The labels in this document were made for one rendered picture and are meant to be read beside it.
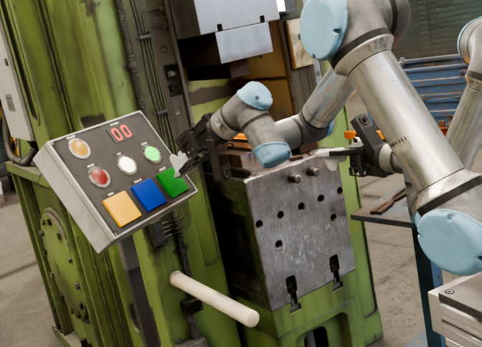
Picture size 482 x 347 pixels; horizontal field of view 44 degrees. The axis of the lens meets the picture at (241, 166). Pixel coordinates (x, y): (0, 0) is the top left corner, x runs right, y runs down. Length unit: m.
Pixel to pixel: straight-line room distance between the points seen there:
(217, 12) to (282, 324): 1.01
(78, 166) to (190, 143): 0.27
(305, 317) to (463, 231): 1.20
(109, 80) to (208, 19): 0.35
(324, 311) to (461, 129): 1.01
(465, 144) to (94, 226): 0.84
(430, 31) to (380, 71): 9.54
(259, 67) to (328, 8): 1.29
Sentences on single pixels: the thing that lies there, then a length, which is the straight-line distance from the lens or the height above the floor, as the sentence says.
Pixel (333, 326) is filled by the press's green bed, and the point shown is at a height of 0.27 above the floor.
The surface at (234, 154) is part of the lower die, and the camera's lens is 1.93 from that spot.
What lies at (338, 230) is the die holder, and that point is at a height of 0.63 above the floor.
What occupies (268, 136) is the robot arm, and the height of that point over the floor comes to 1.12.
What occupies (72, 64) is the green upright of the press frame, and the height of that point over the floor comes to 1.35.
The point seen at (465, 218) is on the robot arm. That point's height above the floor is 1.03.
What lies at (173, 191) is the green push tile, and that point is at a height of 0.99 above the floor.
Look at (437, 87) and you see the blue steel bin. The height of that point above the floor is 0.51.
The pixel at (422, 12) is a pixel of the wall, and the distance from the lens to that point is 10.59.
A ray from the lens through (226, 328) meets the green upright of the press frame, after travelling 2.17.
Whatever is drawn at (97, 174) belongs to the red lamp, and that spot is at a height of 1.10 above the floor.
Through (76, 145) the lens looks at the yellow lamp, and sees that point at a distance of 1.50.
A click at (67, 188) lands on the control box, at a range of 1.47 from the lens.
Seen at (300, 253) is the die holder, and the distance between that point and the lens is 2.02.
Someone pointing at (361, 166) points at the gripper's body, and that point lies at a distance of 1.61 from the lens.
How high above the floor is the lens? 1.37
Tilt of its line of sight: 13 degrees down
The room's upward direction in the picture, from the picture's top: 11 degrees counter-clockwise
